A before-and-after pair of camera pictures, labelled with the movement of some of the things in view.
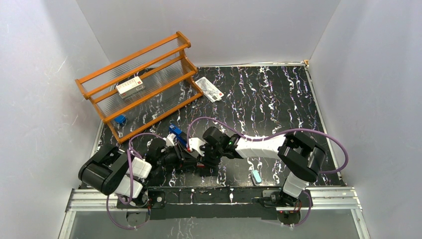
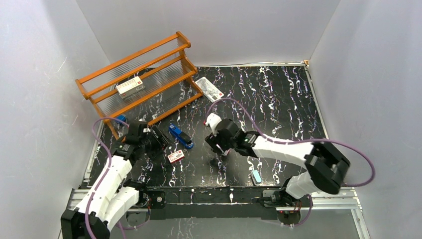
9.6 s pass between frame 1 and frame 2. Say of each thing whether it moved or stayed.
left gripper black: moved
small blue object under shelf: stayed
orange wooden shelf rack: stayed
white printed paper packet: stayed
